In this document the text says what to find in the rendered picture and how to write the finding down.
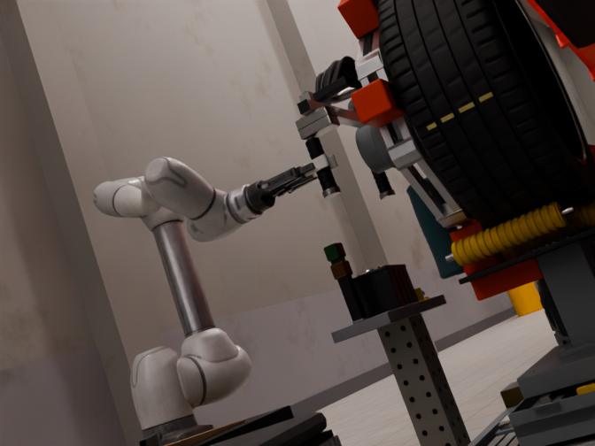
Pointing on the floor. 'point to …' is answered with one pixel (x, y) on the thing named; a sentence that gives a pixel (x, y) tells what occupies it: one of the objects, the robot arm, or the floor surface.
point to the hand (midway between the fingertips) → (320, 165)
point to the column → (423, 383)
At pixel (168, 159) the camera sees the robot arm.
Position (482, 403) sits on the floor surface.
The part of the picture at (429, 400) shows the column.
